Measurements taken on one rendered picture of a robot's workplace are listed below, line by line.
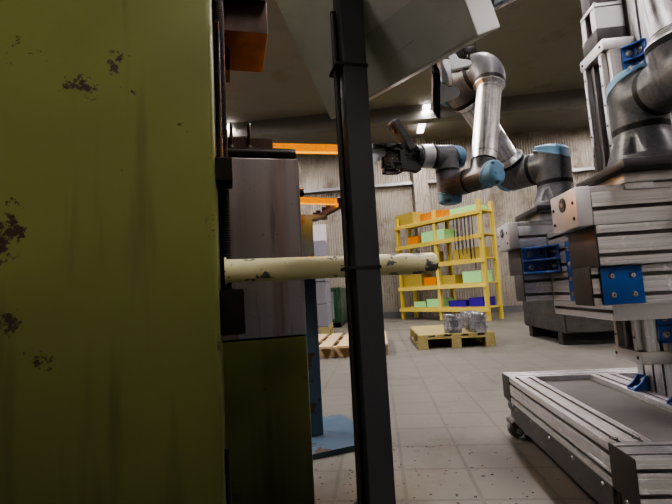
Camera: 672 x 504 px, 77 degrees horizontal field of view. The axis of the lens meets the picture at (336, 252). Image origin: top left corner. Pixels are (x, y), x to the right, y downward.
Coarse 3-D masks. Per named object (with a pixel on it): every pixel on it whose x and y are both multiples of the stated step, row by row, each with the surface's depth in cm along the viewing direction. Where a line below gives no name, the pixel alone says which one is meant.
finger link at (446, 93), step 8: (432, 80) 91; (440, 80) 89; (432, 88) 91; (440, 88) 91; (448, 88) 91; (456, 88) 91; (432, 96) 92; (440, 96) 92; (448, 96) 92; (456, 96) 92; (432, 104) 93
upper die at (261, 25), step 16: (224, 0) 112; (240, 0) 113; (224, 16) 111; (240, 16) 112; (256, 16) 113; (224, 32) 112; (240, 32) 112; (256, 32) 113; (240, 48) 119; (256, 48) 120; (240, 64) 127; (256, 64) 128
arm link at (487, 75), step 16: (480, 64) 132; (496, 64) 130; (480, 80) 131; (496, 80) 129; (480, 96) 130; (496, 96) 129; (480, 112) 128; (496, 112) 128; (480, 128) 127; (496, 128) 127; (480, 144) 125; (496, 144) 126; (480, 160) 124; (496, 160) 121; (464, 176) 127; (480, 176) 122; (496, 176) 120
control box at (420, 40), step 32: (288, 0) 79; (320, 0) 74; (384, 0) 67; (416, 0) 63; (448, 0) 60; (480, 0) 62; (320, 32) 77; (384, 32) 69; (416, 32) 66; (448, 32) 63; (480, 32) 61; (320, 64) 81; (384, 64) 72; (416, 64) 68; (320, 96) 85
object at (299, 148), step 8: (280, 144) 122; (288, 144) 123; (296, 144) 124; (304, 144) 124; (312, 144) 125; (320, 144) 126; (328, 144) 126; (336, 144) 127; (296, 152) 125; (304, 152) 126; (312, 152) 126; (320, 152) 127; (328, 152) 127; (336, 152) 128
